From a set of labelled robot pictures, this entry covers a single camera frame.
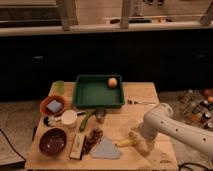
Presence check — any orange plastic bowl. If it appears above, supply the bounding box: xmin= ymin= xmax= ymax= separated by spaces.
xmin=40 ymin=95 xmax=67 ymax=116

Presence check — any black cable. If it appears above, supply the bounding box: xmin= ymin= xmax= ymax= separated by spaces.
xmin=178 ymin=161 xmax=213 ymax=171
xmin=0 ymin=128 xmax=27 ymax=163

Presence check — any dark maroon bowl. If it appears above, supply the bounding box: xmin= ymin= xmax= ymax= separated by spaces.
xmin=39 ymin=128 xmax=67 ymax=156

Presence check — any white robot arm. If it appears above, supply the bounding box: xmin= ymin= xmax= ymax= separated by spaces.
xmin=136 ymin=103 xmax=213 ymax=158

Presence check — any wooden block brush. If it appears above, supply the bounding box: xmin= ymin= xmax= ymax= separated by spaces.
xmin=69 ymin=133 xmax=85 ymax=160

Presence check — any small metal cup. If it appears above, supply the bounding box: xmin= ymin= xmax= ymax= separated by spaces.
xmin=95 ymin=108 xmax=106 ymax=123

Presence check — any green plastic tray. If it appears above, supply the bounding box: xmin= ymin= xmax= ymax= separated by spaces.
xmin=72 ymin=75 xmax=125 ymax=109

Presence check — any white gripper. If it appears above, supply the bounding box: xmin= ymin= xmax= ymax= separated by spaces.
xmin=128 ymin=131 xmax=154 ymax=156

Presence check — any orange peach fruit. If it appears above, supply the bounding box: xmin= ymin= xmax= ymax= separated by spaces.
xmin=108 ymin=78 xmax=117 ymax=88

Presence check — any silver fork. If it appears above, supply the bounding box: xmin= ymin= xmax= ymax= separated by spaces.
xmin=127 ymin=99 xmax=156 ymax=106

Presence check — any white ceramic mug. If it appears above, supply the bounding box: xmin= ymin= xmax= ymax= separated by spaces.
xmin=61 ymin=110 xmax=77 ymax=128

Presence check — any light blue triangular cloth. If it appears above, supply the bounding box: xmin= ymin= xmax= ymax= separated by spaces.
xmin=90 ymin=137 xmax=121 ymax=159

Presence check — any blue sponge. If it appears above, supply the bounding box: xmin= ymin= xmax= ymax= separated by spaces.
xmin=46 ymin=100 xmax=63 ymax=113

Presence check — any black cable left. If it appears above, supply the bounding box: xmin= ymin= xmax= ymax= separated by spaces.
xmin=0 ymin=128 xmax=27 ymax=163

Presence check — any black cable right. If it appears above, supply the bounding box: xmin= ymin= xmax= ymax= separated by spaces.
xmin=178 ymin=161 xmax=213 ymax=171

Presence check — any dark grape bunch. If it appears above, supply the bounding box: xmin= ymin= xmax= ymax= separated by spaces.
xmin=83 ymin=128 xmax=103 ymax=154

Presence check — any light green plastic cup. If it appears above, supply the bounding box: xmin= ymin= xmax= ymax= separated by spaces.
xmin=53 ymin=80 xmax=65 ymax=95

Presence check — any green cucumber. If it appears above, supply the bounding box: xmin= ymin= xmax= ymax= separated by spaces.
xmin=79 ymin=111 xmax=95 ymax=132

